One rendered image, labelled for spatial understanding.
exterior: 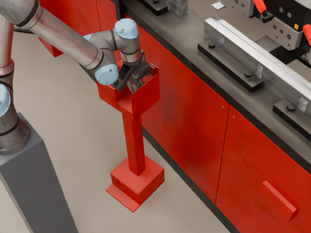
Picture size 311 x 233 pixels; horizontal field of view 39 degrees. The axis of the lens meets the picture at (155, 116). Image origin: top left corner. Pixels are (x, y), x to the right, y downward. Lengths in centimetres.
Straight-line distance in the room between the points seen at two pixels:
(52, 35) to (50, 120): 146
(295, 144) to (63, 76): 187
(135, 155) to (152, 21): 64
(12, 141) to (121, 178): 82
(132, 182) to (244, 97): 89
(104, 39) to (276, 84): 60
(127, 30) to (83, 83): 143
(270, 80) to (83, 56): 64
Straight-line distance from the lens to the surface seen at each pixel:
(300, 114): 149
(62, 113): 273
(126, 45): 152
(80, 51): 134
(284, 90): 152
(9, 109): 150
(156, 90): 176
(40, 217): 194
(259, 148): 158
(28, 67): 309
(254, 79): 158
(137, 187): 220
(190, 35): 178
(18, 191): 173
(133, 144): 201
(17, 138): 157
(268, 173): 162
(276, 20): 139
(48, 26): 128
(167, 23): 184
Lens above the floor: 199
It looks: 49 degrees down
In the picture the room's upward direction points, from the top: 3 degrees counter-clockwise
